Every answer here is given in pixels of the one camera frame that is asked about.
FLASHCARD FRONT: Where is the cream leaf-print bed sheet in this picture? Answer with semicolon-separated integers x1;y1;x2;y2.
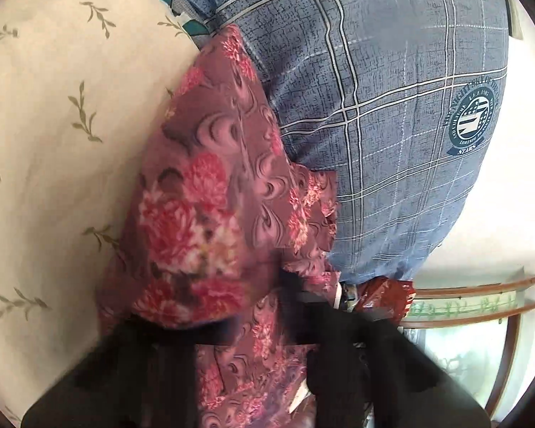
0;0;207;425

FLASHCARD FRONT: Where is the pink floral garment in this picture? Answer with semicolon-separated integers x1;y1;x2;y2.
96;24;342;428

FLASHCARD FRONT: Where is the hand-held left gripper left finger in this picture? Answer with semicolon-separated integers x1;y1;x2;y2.
21;313;198;428

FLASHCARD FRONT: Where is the wooden window frame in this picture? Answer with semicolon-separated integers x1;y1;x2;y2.
399;275;535;411

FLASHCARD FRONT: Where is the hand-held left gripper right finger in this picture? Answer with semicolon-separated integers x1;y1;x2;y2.
277;271;492;428

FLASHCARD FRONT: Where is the red plastic bag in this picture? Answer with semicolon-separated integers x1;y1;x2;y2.
345;276;417;326

